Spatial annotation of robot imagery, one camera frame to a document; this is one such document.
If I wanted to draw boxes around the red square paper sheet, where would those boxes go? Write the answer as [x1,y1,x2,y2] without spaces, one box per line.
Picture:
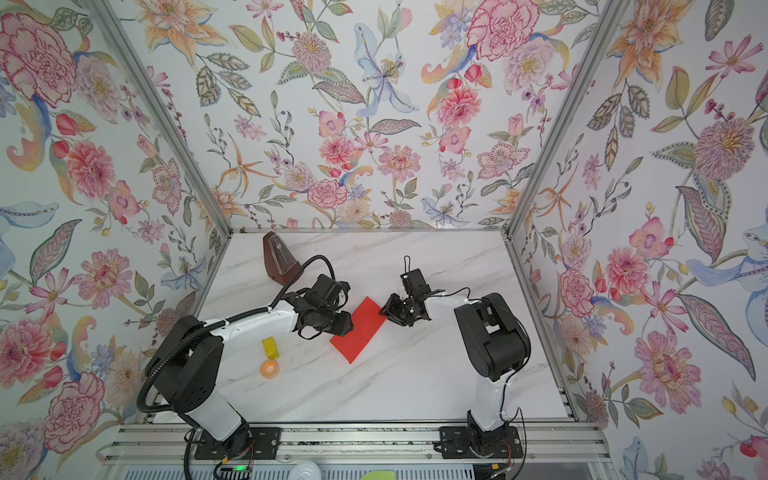
[330,297,386,364]

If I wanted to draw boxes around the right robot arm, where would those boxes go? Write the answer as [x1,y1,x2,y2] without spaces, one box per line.
[380,269,532,445]

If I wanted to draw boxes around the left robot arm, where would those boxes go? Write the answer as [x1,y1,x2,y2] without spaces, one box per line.
[136,275,353,451]

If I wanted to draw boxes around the brown wooden metronome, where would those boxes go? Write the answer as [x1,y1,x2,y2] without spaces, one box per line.
[263,232,301,286]

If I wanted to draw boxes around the yellow block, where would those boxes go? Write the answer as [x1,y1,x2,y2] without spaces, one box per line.
[262,337,279,360]

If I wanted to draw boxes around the white round object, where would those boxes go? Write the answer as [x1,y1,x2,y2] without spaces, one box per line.
[288,461,323,480]

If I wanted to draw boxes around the green object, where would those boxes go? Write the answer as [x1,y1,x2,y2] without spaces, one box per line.
[360,470,397,480]

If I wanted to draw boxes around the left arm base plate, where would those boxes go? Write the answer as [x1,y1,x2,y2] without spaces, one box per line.
[194,427,282,461]

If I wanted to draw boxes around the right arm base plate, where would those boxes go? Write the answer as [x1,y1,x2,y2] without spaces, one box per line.
[433,425,524,460]

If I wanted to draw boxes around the black corrugated cable left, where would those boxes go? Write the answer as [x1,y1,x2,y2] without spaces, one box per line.
[136,254,337,480]

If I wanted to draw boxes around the aluminium front rail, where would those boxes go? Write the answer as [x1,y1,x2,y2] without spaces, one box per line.
[97,419,611,466]

